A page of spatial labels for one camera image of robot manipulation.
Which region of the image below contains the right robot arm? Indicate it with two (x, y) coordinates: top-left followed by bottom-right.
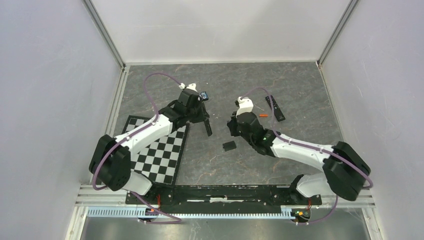
(226, 112), (371, 204)

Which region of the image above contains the black remote control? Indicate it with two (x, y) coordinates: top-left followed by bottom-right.
(203, 119), (213, 137)

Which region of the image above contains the white cable comb strip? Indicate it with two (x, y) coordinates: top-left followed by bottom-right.
(87, 206), (295, 220)

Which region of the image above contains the checkerboard calibration board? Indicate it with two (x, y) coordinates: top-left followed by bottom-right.
(116, 116), (190, 185)

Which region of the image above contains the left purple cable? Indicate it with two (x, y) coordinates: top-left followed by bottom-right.
(92, 72), (183, 191)

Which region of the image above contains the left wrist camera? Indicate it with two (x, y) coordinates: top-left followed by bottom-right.
(178, 83), (197, 92)

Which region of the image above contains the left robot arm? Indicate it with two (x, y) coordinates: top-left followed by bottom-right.
(88, 83), (213, 204)

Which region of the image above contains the black battery cover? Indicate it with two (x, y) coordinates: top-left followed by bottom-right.
(222, 141), (237, 152)

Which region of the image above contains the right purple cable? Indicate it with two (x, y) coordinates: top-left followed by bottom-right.
(240, 86), (374, 226)

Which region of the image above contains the purple cable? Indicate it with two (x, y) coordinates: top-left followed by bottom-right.
(92, 72), (183, 191)
(240, 86), (374, 226)

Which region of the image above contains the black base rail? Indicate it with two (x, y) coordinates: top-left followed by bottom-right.
(143, 184), (323, 214)

